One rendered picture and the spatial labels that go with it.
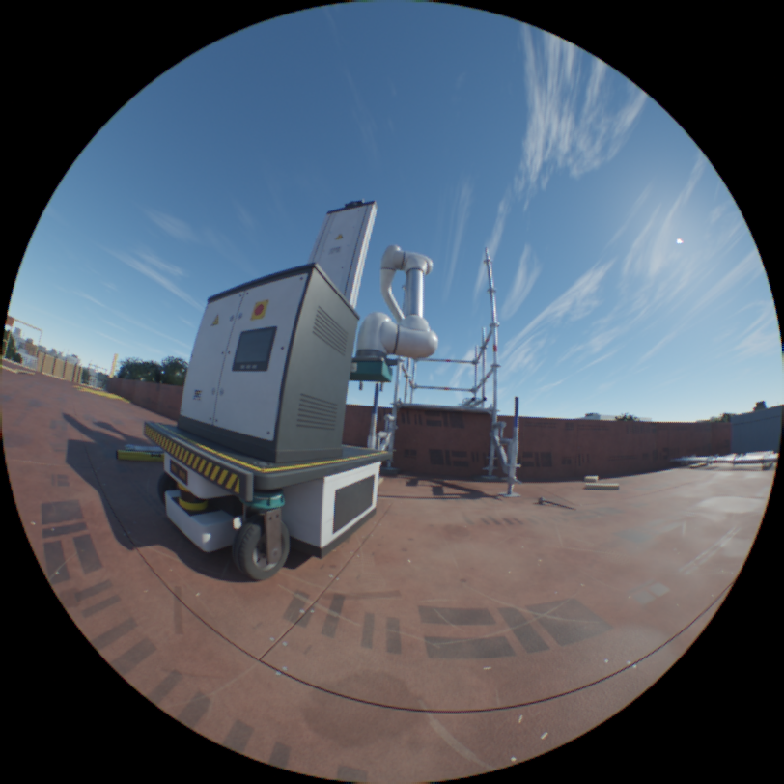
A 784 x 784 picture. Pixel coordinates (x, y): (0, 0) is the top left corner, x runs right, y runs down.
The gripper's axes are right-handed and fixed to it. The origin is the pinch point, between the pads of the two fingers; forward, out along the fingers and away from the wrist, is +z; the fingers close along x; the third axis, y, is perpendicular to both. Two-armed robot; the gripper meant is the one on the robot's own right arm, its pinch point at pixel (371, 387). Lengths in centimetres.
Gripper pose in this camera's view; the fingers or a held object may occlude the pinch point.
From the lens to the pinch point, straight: 142.3
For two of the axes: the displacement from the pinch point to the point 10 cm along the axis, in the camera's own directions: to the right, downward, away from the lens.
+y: -2.5, -1.9, -9.5
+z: -1.0, 9.8, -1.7
